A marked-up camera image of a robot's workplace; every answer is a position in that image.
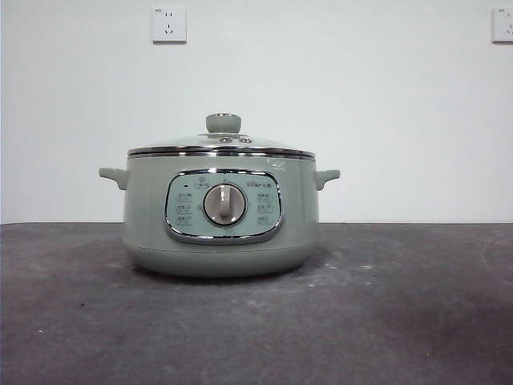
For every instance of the glass lid with green knob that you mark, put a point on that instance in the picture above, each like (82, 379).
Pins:
(223, 122)

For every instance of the pale green electric cooking pot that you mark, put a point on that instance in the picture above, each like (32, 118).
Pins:
(144, 200)

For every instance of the white wall socket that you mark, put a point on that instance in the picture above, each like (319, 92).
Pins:
(168, 25)
(504, 25)

